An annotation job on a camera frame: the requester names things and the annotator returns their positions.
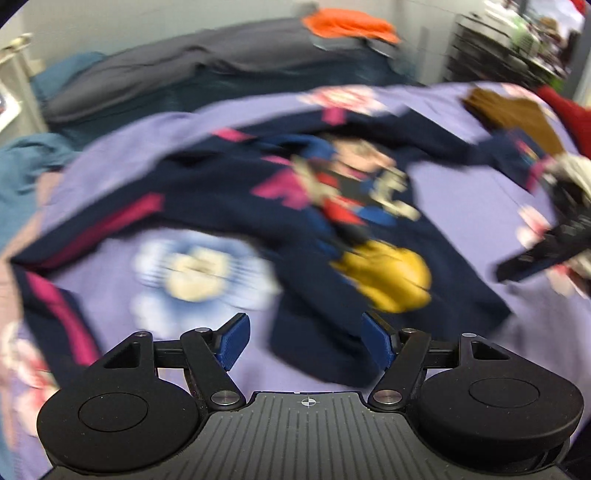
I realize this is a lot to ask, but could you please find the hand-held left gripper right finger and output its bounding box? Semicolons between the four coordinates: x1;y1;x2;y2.
361;311;509;411

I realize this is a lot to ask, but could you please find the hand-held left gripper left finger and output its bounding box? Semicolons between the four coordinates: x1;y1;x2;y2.
104;313;252;411

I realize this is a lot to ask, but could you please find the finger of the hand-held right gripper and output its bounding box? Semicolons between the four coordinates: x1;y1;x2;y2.
495;228;573;283

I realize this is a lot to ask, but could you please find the navy printed sweater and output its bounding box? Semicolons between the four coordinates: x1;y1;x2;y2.
9;108;561;388

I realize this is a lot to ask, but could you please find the purple floral blanket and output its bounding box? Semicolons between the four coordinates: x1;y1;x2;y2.
0;83;591;462

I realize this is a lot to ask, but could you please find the red cloth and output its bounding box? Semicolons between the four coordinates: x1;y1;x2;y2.
536;85;591;160

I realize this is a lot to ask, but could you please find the brown cloth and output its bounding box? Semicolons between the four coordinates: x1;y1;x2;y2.
462;87;568;158

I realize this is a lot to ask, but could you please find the black storage rack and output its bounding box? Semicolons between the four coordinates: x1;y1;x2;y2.
443;13;573;88

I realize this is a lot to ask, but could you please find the teal bedsheet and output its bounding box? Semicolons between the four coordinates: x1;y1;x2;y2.
0;51;107;250

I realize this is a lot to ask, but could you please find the grey garment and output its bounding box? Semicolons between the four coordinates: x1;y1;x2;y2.
44;18;416;125

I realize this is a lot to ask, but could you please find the orange cloth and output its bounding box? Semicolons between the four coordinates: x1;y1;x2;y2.
300;8;402;46

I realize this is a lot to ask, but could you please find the white furniture frame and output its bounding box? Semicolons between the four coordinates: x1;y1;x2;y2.
0;32;35;134

